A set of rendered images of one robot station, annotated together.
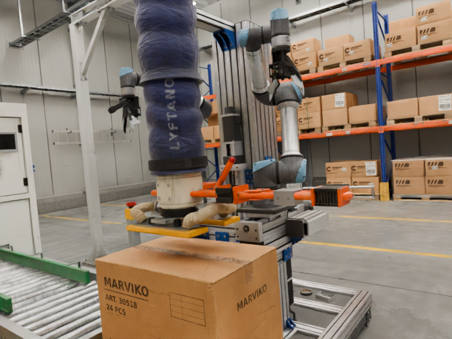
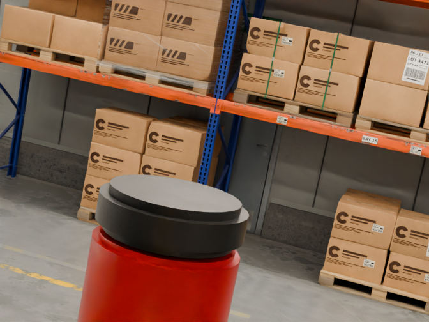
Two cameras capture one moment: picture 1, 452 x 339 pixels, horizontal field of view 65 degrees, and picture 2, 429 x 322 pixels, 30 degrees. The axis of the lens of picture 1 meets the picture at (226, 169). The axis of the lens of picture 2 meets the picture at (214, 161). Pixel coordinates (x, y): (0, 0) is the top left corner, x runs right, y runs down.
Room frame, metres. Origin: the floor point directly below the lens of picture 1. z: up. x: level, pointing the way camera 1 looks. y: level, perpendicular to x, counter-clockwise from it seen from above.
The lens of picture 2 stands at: (1.78, 1.84, 2.40)
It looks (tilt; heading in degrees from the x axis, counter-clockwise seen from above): 10 degrees down; 337
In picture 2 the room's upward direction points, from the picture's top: 11 degrees clockwise
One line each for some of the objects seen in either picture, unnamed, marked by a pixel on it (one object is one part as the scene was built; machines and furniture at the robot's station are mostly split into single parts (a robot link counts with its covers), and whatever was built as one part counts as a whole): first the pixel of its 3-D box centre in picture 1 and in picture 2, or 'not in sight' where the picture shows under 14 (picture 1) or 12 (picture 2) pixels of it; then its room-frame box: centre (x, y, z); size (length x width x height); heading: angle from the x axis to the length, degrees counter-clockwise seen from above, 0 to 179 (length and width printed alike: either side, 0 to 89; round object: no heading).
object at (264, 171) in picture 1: (266, 172); not in sight; (1.76, -0.20, 1.20); 0.13 x 0.12 x 0.14; 78
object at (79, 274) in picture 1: (35, 259); not in sight; (2.73, 1.55, 0.60); 1.60 x 0.10 x 0.09; 53
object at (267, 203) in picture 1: (266, 196); not in sight; (1.77, -0.19, 1.09); 0.15 x 0.15 x 0.10
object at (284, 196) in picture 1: (288, 196); not in sight; (1.07, -0.18, 1.17); 0.07 x 0.07 x 0.04; 52
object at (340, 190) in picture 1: (330, 196); not in sight; (0.98, -0.29, 1.18); 0.08 x 0.07 x 0.05; 52
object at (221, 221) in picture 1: (199, 214); not in sight; (1.43, 0.12, 1.08); 0.34 x 0.10 x 0.05; 52
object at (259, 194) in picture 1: (239, 189); not in sight; (1.33, -0.05, 1.18); 0.93 x 0.30 x 0.04; 52
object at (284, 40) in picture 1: (281, 44); not in sight; (1.44, -0.26, 1.74); 0.08 x 0.08 x 0.05
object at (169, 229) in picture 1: (164, 224); not in sight; (1.28, 0.24, 1.08); 0.34 x 0.10 x 0.05; 52
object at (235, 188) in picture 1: (232, 194); not in sight; (1.20, -0.01, 1.18); 0.10 x 0.08 x 0.06; 142
